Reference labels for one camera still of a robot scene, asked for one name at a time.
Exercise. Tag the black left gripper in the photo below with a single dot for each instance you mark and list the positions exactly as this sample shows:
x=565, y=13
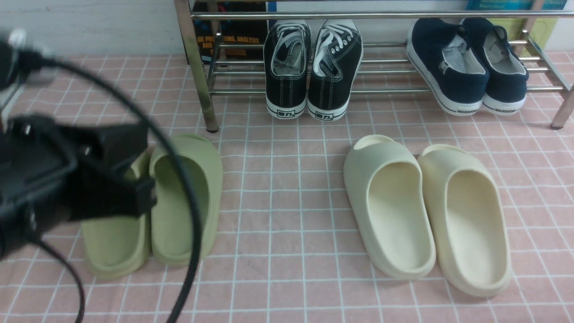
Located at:
x=53, y=173

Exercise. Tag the black canvas sneaker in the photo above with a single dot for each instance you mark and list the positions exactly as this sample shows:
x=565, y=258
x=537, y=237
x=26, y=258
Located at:
x=337, y=58
x=286, y=60

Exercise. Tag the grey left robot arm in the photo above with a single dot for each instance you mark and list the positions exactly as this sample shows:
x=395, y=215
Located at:
x=22, y=63

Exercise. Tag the dark book behind rack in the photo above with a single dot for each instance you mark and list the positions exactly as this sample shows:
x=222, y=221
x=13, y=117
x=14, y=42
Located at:
x=233, y=32

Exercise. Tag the steel shoe rack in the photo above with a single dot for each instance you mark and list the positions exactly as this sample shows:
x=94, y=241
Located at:
x=204, y=80

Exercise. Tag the yellow book behind rack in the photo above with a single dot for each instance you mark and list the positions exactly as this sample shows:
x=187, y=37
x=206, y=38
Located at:
x=540, y=32

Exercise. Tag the green slipper, left of pair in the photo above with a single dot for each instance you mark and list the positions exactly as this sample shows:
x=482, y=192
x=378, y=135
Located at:
x=116, y=247

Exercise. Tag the cream slipper, left of pair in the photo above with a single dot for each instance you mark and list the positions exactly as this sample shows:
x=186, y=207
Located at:
x=383, y=182

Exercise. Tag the cream slipper, of pair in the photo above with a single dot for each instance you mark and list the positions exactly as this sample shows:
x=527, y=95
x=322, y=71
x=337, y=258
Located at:
x=383, y=182
x=467, y=219

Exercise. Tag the cream slipper, right of pair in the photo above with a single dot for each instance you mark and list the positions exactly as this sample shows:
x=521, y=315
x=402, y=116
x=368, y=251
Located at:
x=467, y=219

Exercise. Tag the navy sneaker, left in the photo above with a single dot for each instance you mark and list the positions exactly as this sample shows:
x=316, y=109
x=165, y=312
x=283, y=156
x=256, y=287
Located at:
x=442, y=54

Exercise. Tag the navy sneaker, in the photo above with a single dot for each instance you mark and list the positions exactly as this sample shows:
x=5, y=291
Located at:
x=506, y=88
x=442, y=54

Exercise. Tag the blue book upper shelf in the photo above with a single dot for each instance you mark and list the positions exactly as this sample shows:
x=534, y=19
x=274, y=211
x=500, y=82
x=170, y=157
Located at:
x=513, y=4

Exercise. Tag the navy sneaker, right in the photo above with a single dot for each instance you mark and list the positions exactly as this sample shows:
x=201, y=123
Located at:
x=506, y=88

